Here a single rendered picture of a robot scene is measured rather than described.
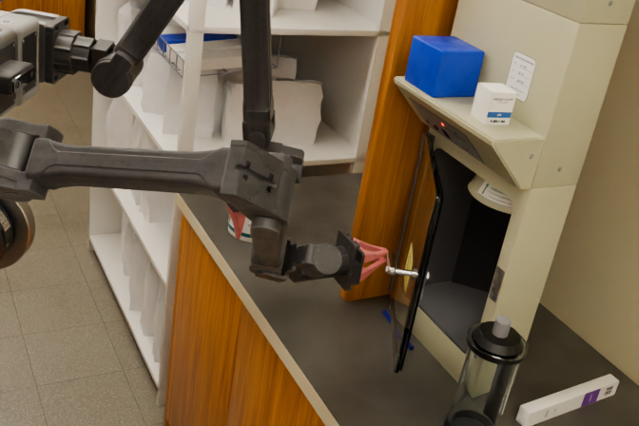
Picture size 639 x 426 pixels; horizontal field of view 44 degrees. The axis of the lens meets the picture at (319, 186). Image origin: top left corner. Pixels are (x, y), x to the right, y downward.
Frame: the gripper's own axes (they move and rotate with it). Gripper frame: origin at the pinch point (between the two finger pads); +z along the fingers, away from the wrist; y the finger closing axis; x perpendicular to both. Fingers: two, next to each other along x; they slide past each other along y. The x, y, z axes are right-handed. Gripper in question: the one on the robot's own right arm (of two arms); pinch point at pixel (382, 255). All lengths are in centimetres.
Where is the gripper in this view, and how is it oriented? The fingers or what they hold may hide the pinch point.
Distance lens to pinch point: 157.9
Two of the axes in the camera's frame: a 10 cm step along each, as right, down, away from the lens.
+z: 8.9, -0.7, 4.6
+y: 1.5, -8.9, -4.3
